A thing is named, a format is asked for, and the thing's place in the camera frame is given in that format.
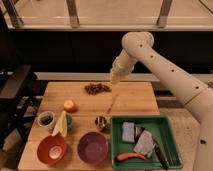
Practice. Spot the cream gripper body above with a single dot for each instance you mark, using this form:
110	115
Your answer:
116	75

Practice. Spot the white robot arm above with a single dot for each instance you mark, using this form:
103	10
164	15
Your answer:
195	95

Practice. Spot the purple bowl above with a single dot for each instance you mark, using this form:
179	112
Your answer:
93	148

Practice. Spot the orange bowl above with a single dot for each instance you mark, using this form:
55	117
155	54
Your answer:
51	149

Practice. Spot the small metal cup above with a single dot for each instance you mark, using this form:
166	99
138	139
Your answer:
101	123

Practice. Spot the blue grey sponge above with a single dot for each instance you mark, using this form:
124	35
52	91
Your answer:
128	132

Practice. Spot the orange fruit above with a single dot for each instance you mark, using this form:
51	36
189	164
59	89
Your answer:
70	106

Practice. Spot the green plastic tray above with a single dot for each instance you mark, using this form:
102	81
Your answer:
160	128

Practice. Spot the grey crumpled cloth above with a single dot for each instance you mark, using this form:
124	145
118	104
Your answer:
145	144

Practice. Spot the orange carrot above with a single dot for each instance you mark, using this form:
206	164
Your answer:
125	156

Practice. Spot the white cup with dark contents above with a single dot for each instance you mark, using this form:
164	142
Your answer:
46	120

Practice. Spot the dark chair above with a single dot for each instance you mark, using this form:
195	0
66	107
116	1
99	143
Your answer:
12	118

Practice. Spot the black handled knife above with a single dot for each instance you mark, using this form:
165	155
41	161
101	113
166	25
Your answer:
160	155

